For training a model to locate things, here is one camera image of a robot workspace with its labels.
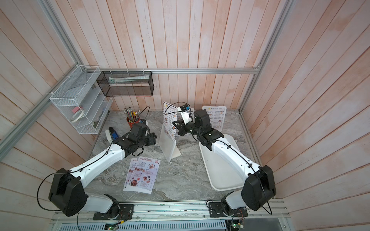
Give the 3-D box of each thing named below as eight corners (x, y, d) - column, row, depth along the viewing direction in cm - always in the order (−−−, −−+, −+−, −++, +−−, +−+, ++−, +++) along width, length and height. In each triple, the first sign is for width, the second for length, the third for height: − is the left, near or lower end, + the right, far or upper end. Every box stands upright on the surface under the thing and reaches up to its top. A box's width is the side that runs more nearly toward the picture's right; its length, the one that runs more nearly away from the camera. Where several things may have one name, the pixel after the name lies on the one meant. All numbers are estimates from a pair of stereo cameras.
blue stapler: (114, 142, 103) (112, 138, 99) (110, 131, 109) (107, 127, 105) (120, 139, 104) (118, 135, 101) (115, 129, 110) (112, 125, 107)
